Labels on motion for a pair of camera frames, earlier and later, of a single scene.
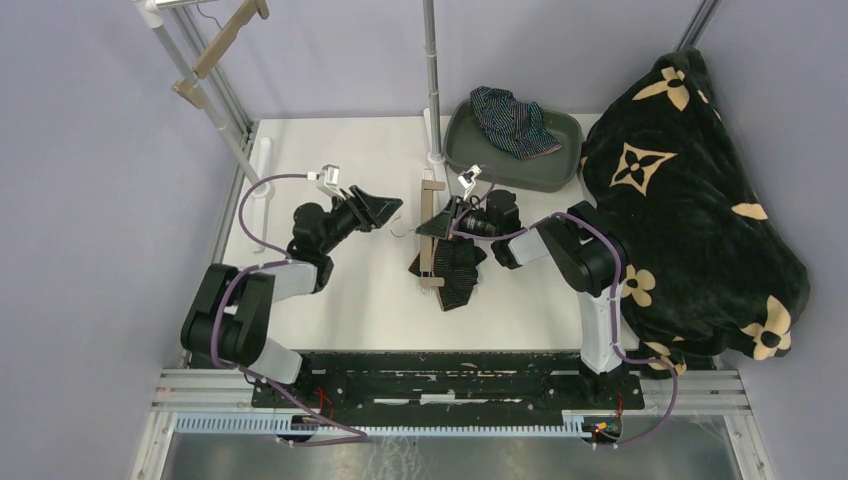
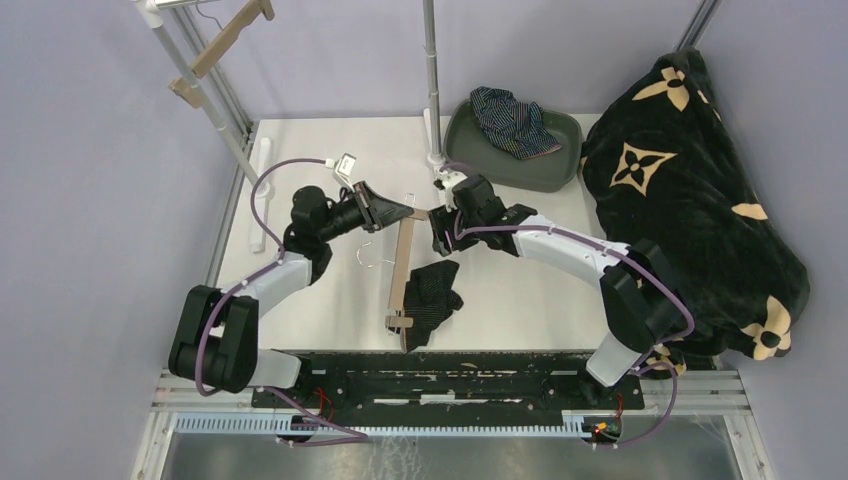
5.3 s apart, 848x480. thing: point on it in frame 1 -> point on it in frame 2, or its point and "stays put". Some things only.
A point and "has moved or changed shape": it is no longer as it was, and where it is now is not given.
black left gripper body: [344, 219] stays put
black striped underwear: [456, 262] has moved or changed shape
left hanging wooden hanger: [187, 88] stays put
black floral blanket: [712, 268] stays put
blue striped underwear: [517, 126] stays put
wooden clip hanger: [427, 282] -> [396, 318]
